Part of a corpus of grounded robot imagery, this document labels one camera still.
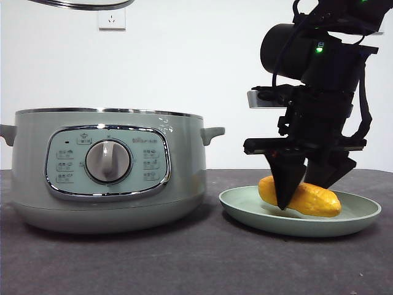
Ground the glass lid with green knob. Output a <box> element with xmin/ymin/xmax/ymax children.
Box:
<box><xmin>26</xmin><ymin>0</ymin><xmax>136</xmax><ymax>10</ymax></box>

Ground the pale green electric steamer pot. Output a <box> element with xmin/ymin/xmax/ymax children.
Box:
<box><xmin>0</xmin><ymin>107</ymin><xmax>226</xmax><ymax>235</ymax></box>

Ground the pale green round plate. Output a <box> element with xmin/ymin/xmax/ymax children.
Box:
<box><xmin>218</xmin><ymin>185</ymin><xmax>383</xmax><ymax>238</ymax></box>

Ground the black sleeved cable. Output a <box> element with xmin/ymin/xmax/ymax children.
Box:
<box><xmin>343</xmin><ymin>52</ymin><xmax>374</xmax><ymax>142</ymax></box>

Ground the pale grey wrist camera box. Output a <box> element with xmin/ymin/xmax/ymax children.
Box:
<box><xmin>246</xmin><ymin>85</ymin><xmax>291</xmax><ymax>109</ymax></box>

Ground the white wall socket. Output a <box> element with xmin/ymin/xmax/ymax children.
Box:
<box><xmin>98</xmin><ymin>7</ymin><xmax>126</xmax><ymax>31</ymax></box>

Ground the thin black cable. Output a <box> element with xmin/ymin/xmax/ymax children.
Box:
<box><xmin>271</xmin><ymin>0</ymin><xmax>301</xmax><ymax>93</ymax></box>

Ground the yellow corn cob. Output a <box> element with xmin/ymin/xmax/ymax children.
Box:
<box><xmin>257</xmin><ymin>175</ymin><xmax>343</xmax><ymax>218</ymax></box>

